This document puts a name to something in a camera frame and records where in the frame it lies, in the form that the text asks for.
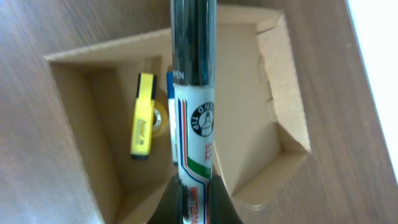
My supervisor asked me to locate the yellow highlighter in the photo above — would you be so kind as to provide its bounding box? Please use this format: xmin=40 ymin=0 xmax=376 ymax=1
xmin=130 ymin=73 xmax=157 ymax=159

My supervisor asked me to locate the black cap whiteboard marker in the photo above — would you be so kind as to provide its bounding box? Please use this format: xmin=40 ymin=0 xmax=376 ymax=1
xmin=170 ymin=0 xmax=217 ymax=223

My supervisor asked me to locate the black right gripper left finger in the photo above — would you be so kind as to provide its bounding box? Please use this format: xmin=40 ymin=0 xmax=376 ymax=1
xmin=147 ymin=174 xmax=183 ymax=224

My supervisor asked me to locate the blue cap whiteboard marker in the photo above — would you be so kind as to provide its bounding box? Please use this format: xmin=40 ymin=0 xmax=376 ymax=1
xmin=166 ymin=72 xmax=178 ymax=166

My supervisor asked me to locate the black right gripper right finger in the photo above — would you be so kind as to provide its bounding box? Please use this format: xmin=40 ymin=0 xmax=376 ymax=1
xmin=208 ymin=174 xmax=243 ymax=224

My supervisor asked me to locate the yellow tape roll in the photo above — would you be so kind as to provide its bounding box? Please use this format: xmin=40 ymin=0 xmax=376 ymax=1
xmin=152 ymin=101 xmax=169 ymax=139

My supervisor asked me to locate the brown cardboard box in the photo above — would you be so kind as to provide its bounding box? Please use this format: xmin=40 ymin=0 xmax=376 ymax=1
xmin=46 ymin=5 xmax=311 ymax=223

